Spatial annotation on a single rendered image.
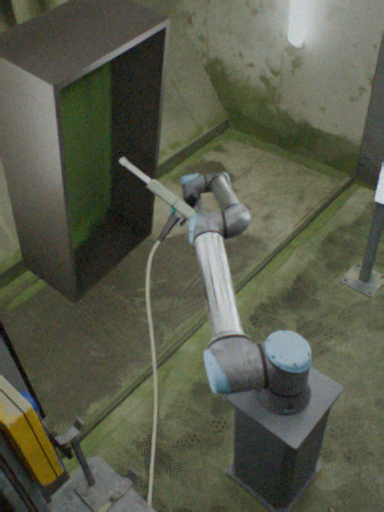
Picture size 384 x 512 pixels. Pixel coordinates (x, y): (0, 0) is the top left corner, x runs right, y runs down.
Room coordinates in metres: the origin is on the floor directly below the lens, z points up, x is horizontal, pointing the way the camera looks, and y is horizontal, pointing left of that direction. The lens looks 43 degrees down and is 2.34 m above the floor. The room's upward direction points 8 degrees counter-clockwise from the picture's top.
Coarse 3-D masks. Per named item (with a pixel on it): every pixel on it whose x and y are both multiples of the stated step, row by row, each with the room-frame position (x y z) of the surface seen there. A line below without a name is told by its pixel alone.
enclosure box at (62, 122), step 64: (128, 0) 2.10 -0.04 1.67; (0, 64) 1.71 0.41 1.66; (64, 64) 1.66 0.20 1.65; (128, 64) 2.14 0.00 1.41; (0, 128) 1.80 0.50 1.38; (64, 128) 2.11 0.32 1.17; (128, 128) 2.18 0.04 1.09; (64, 192) 1.61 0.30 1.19; (128, 192) 2.23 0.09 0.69; (64, 256) 1.69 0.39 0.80
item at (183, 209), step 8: (120, 160) 2.06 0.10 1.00; (136, 168) 2.02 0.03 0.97; (144, 176) 1.98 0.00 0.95; (152, 184) 1.93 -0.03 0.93; (160, 184) 1.94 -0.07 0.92; (160, 192) 1.90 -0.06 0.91; (168, 192) 1.89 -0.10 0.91; (168, 200) 1.86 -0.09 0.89; (176, 200) 1.86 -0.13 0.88; (176, 208) 1.83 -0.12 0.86; (184, 208) 1.81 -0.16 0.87; (176, 216) 1.82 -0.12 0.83; (184, 216) 1.80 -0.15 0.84; (168, 224) 1.81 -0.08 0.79; (168, 232) 1.80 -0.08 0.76; (160, 240) 1.79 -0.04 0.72
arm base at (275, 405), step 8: (256, 392) 1.00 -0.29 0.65; (264, 392) 0.96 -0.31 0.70; (272, 392) 0.94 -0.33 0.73; (304, 392) 0.93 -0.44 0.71; (264, 400) 0.95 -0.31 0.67; (272, 400) 0.93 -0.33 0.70; (280, 400) 0.92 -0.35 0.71; (288, 400) 0.91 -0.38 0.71; (296, 400) 0.91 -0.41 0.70; (304, 400) 0.92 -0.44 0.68; (272, 408) 0.92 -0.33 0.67; (280, 408) 0.91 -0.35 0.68; (288, 408) 0.91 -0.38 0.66; (296, 408) 0.90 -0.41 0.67; (304, 408) 0.91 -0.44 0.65; (288, 416) 0.89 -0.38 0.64
